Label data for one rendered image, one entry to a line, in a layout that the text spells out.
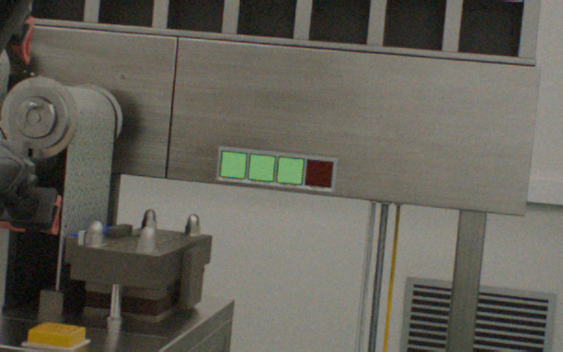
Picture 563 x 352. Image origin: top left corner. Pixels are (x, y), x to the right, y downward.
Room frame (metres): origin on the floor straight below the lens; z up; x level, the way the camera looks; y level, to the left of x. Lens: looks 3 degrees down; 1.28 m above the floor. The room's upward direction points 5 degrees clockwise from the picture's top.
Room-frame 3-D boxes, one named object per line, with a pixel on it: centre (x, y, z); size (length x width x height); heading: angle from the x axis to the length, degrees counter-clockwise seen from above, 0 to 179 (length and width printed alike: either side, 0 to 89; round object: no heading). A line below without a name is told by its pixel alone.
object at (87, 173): (2.01, 0.37, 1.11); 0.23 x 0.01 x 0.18; 170
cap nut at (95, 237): (1.87, 0.32, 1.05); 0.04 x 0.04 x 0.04
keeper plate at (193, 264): (2.03, 0.15, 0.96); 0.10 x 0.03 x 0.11; 170
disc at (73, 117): (1.91, 0.45, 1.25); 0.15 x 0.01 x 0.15; 80
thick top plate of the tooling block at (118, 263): (2.03, 0.25, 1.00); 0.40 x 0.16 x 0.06; 170
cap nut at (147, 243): (1.87, 0.23, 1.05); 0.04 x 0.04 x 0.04
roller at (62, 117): (2.02, 0.43, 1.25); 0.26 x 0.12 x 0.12; 170
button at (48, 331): (1.65, 0.33, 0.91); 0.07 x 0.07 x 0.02; 80
